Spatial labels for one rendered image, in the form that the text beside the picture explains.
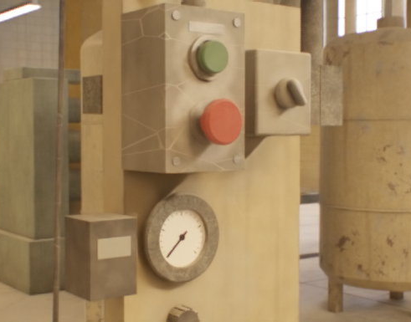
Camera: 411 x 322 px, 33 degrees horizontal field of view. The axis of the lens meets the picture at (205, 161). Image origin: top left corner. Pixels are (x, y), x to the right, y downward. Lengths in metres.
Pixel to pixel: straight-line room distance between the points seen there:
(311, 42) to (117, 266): 0.42
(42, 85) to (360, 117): 2.93
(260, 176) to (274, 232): 0.07
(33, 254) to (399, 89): 3.54
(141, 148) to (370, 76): 4.93
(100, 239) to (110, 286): 0.04
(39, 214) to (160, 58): 6.13
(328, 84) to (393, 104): 4.60
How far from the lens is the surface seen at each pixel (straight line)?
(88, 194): 4.18
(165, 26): 0.61
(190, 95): 0.62
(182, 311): 0.71
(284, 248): 0.81
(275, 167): 0.79
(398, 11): 10.09
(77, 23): 8.26
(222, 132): 0.61
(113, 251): 0.64
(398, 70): 5.52
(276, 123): 0.70
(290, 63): 0.72
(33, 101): 6.67
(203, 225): 0.72
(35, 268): 6.73
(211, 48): 0.62
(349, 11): 9.33
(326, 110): 0.90
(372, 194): 5.53
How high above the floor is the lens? 1.51
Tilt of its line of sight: 2 degrees down
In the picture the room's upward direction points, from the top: straight up
